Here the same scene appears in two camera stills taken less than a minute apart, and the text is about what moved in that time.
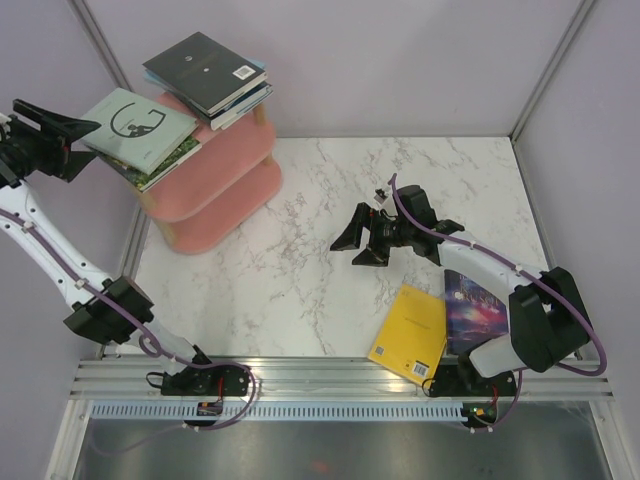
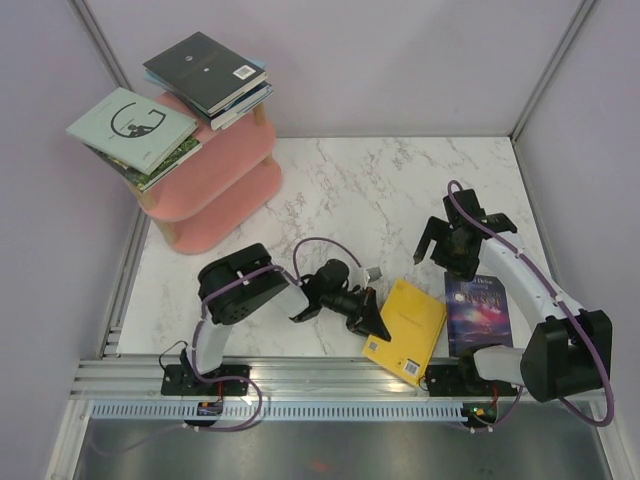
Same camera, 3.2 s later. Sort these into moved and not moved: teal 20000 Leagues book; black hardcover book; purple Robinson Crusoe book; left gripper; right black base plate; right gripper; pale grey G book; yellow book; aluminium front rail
Moved: yellow book; left gripper; right gripper
Not moved: black hardcover book; right black base plate; teal 20000 Leagues book; pale grey G book; aluminium front rail; purple Robinson Crusoe book
